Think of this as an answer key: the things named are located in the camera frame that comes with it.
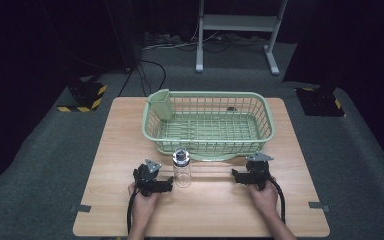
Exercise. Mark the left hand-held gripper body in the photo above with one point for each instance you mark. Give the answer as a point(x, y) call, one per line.
point(145, 176)

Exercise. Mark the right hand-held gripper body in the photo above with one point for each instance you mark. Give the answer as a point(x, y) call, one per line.
point(259, 170)

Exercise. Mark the clear bottle with lid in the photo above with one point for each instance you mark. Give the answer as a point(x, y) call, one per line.
point(181, 170)

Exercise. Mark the person's left hand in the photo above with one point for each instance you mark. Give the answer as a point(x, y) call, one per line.
point(144, 204)

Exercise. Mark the person's right hand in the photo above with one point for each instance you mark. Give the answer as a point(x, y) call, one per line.
point(264, 199)

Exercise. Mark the green drain tray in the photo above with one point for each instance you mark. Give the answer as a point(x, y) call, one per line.
point(213, 156)

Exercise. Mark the green plastic basket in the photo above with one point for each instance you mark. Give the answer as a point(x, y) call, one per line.
point(210, 125)

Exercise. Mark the small dark object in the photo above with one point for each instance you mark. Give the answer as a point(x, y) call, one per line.
point(231, 108)

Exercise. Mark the grey tape strip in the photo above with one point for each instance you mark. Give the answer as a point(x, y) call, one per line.
point(319, 206)
point(81, 208)

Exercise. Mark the green utensil cup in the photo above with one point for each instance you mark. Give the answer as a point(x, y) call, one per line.
point(161, 105)

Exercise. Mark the yellow-black striped stand base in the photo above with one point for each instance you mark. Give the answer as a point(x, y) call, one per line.
point(320, 101)
point(86, 96)

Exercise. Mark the white metal stand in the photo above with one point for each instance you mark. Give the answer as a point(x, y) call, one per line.
point(238, 23)

